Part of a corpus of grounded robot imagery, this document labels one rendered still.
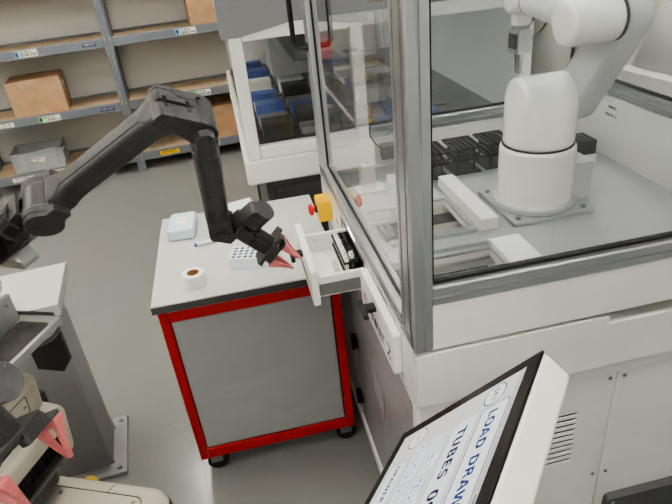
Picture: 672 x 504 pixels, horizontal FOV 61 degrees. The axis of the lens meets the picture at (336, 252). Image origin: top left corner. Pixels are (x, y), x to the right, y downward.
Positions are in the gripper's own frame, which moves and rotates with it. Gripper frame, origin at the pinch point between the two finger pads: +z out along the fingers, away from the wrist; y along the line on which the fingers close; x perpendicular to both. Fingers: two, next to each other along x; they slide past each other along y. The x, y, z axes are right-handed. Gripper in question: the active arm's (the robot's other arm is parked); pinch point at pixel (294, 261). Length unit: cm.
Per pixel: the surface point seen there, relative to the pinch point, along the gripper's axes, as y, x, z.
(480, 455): 26, -95, -12
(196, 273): -28.7, 23.7, -12.2
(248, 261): -17.1, 25.0, -0.7
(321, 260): 1.4, 8.6, 10.5
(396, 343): 11.4, -43.2, 10.2
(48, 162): -165, 357, -63
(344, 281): 5.9, -10.0, 10.2
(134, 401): -115, 63, 13
